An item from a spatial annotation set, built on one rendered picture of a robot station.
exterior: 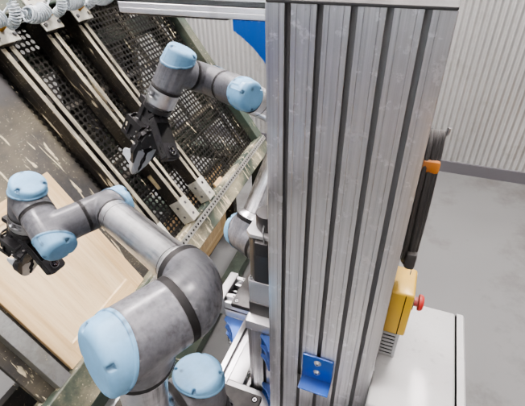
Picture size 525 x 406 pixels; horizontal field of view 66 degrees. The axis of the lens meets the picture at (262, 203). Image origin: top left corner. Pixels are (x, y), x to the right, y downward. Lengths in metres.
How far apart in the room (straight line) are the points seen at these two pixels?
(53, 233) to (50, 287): 0.69
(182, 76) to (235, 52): 3.51
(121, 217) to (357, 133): 0.50
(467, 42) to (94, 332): 3.79
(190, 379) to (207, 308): 0.40
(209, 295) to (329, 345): 0.41
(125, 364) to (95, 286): 1.09
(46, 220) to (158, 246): 0.28
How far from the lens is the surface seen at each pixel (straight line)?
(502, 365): 2.85
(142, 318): 0.61
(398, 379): 1.08
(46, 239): 0.92
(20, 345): 1.51
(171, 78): 1.01
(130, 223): 0.84
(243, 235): 1.37
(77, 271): 1.65
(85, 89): 1.96
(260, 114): 1.04
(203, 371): 1.02
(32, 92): 1.81
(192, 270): 0.65
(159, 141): 1.04
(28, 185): 0.97
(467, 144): 4.37
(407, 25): 0.58
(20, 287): 1.56
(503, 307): 3.17
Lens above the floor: 2.12
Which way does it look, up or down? 35 degrees down
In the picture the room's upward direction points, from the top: 1 degrees counter-clockwise
